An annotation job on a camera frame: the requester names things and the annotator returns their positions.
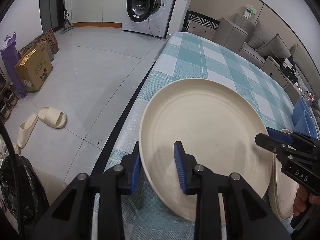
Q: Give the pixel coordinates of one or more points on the purple plastic bag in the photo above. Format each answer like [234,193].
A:
[10,58]

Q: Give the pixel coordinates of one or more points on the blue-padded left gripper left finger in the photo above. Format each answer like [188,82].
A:
[71,215]

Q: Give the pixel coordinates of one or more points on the cream slipper right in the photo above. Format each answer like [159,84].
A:
[53,117]

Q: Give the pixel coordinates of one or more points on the black patterned rug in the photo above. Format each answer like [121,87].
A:
[200,25]

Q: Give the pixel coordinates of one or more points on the cardboard box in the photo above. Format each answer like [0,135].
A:
[34,67]

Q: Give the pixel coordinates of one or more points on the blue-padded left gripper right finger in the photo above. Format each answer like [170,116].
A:
[247,216]

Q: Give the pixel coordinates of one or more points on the large blue bowl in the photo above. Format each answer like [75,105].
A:
[306,126]

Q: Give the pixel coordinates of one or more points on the grey sofa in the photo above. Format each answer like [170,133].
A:
[243,37]

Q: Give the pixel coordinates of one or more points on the white washing machine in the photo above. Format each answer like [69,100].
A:
[150,17]

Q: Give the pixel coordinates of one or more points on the black organizer box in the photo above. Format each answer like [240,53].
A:
[288,67]

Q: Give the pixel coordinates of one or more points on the wall socket with charger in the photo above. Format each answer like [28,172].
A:
[249,11]

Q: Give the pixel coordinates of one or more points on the operator right hand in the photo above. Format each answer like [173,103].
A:
[302,196]

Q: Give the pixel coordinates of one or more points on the teal checked tablecloth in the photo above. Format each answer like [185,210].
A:
[183,56]

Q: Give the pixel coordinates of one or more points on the cream slipper left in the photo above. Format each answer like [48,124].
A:
[25,129]

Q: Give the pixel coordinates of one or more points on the grey side cabinet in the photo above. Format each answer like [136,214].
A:
[272,68]

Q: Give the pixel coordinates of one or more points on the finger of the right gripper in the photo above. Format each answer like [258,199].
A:
[276,146]
[278,134]

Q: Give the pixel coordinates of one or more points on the cream plate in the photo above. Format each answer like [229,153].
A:
[215,124]
[281,192]

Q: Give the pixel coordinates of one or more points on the grey throw pillow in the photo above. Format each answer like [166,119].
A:
[275,48]

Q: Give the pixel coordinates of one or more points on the blue bowl back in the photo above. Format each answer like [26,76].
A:
[299,109]

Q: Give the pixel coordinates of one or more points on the cream slipper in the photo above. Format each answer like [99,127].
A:
[25,129]
[53,117]

